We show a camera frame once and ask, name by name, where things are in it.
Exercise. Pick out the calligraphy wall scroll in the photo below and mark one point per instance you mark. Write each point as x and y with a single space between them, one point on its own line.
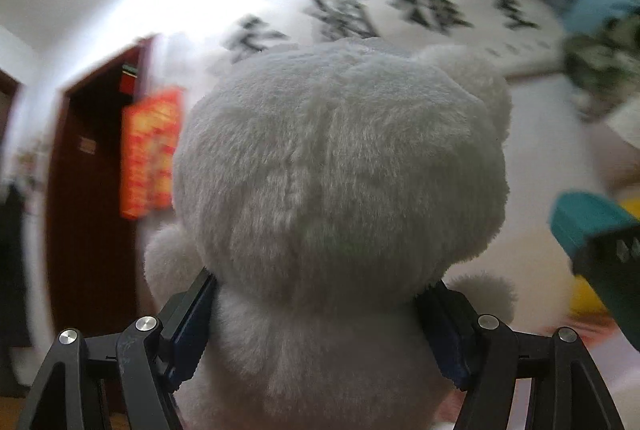
400 10

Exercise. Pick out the red paper decoration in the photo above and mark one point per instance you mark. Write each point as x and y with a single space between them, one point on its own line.
150 150

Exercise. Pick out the brown wooden door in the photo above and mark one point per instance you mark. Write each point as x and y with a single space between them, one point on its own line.
85 210

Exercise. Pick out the green potted plant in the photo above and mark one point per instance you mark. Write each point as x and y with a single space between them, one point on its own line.
605 60

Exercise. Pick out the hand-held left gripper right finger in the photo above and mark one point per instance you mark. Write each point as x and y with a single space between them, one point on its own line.
450 350

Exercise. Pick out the white plush bear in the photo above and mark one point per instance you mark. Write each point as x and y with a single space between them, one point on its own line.
340 190

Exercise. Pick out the dark cloth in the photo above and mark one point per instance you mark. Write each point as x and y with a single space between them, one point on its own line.
12 270

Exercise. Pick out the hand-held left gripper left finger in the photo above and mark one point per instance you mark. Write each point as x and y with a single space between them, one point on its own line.
192 335

